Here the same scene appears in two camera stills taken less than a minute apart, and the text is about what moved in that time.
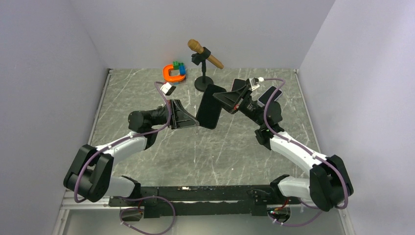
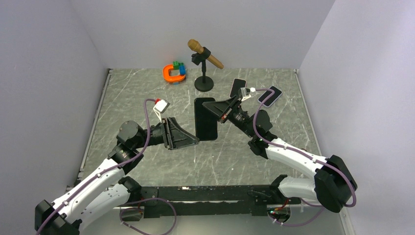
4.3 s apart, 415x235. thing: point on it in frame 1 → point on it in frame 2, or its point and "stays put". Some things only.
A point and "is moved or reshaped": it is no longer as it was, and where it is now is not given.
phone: x=264 y=97 stays put
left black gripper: x=180 y=118 → x=174 y=136
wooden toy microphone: x=195 y=46 stays put
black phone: x=209 y=110 is moved or reshaped
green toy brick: x=175 y=65 stays put
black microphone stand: x=202 y=82 stays put
